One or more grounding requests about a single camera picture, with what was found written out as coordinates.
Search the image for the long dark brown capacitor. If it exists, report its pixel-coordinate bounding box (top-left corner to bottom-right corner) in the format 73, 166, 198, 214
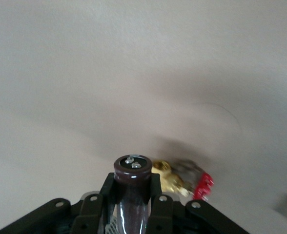
113, 154, 153, 234

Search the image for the brown table cover mat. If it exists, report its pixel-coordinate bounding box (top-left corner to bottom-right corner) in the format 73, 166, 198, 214
0, 0, 287, 234

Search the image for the brass valve red handwheel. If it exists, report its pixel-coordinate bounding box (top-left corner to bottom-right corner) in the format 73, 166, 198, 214
151, 159, 214, 202

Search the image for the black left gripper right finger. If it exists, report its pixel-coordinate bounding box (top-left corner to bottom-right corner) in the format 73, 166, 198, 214
145, 172, 249, 234

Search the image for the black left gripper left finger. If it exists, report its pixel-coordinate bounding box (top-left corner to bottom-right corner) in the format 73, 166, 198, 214
0, 172, 117, 234

